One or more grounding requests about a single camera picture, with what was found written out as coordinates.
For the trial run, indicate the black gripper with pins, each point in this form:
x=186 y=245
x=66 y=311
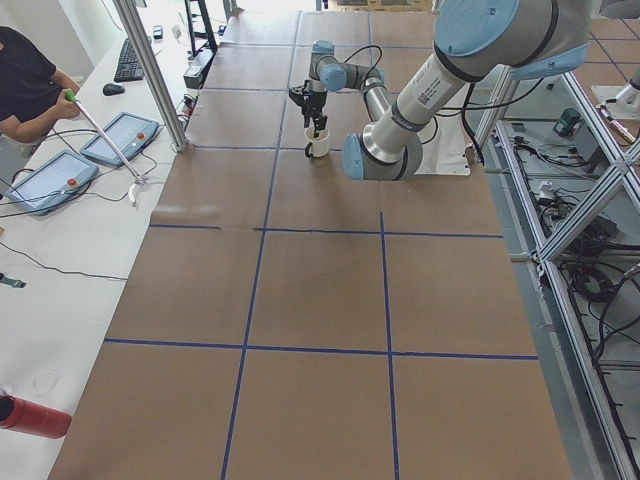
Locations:
x=314 y=101

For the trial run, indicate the white mug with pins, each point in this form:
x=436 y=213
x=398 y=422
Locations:
x=317 y=143

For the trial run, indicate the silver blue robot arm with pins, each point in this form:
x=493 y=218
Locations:
x=536 y=39

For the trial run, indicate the far blue teach pendant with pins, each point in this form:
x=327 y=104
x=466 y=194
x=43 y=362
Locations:
x=130 y=133

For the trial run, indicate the blue teach pendant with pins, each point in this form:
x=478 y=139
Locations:
x=130 y=133
x=54 y=183

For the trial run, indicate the black keyboard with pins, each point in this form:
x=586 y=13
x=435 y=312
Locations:
x=128 y=67

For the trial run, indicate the brown paper table cover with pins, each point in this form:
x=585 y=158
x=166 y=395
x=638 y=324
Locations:
x=282 y=321

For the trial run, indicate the black computer mouse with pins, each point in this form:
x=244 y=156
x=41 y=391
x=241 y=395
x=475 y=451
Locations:
x=112 y=89

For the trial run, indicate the near blue teach pendant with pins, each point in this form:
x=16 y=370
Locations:
x=54 y=183

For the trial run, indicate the seated person black shirt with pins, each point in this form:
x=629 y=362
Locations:
x=33 y=90

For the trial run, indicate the red water bottle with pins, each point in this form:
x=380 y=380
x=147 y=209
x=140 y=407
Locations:
x=27 y=417

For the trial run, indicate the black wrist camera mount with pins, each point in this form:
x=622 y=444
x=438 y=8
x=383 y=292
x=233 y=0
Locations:
x=298 y=95

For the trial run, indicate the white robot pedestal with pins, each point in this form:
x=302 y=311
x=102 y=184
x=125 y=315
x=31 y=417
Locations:
x=444 y=146

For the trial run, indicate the green handled grabber stick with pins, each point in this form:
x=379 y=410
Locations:
x=139 y=179

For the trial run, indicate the aluminium frame post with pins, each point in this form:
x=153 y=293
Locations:
x=136 y=33

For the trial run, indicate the aluminium side frame rail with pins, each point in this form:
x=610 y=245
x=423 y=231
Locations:
x=565 y=152

